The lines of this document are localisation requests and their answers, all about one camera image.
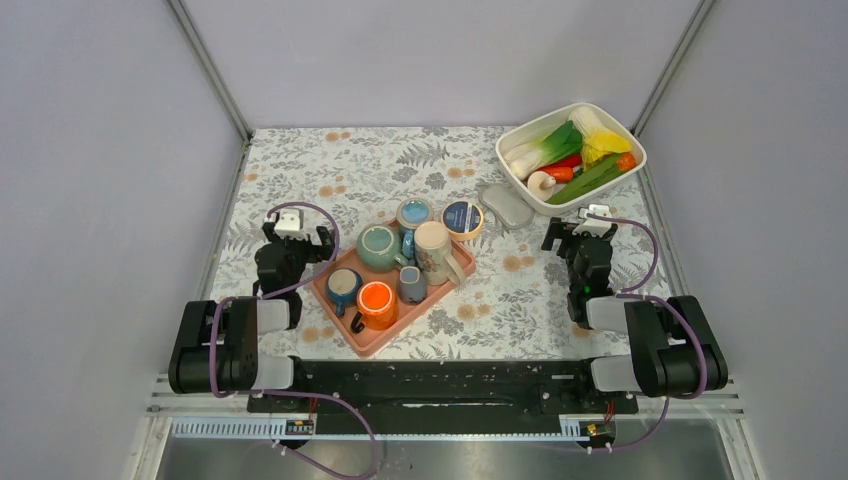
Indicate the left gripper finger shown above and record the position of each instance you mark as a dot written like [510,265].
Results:
[268,229]
[326,251]

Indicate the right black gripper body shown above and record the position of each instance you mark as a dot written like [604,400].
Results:
[571,249]

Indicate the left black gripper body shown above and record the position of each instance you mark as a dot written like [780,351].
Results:
[299,253]

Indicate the dark blue small mug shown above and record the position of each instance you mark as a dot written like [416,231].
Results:
[342,288]

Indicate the teal green round mug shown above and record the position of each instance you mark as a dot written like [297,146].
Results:
[378,247]

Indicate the orange mug black handle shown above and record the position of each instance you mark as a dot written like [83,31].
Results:
[377,307]

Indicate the grey small mug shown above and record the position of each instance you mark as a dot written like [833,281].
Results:
[412,287]

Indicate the light blue butterfly mug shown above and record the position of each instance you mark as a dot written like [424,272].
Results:
[410,214]

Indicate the cream floral tall mug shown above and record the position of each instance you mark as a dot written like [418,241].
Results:
[434,255]

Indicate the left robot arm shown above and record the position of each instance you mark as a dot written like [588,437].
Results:
[216,347]

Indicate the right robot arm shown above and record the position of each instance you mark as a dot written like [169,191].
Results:
[672,349]

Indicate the grey oval stone pad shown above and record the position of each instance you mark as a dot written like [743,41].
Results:
[510,209]

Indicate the toy mushroom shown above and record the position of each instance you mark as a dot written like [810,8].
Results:
[541,185]

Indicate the toy red chili pepper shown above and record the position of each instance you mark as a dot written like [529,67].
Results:
[571,162]

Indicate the pink plastic tray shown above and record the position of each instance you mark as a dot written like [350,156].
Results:
[369,342]

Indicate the toy green cucumber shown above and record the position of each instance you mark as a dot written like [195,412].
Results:
[605,171]

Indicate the floral table mat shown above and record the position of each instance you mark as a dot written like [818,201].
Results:
[512,307]

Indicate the white rectangular basin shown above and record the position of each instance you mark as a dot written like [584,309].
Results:
[546,124]

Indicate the toy bok choy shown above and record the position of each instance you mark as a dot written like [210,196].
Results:
[529,157]

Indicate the toy napa cabbage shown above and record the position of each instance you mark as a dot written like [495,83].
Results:
[598,141]

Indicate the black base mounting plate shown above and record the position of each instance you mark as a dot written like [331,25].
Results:
[445,397]

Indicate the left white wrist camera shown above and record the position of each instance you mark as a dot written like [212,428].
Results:
[289,224]

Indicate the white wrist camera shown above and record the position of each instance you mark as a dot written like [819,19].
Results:
[595,220]
[289,224]

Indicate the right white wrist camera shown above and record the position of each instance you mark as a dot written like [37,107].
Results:
[595,220]

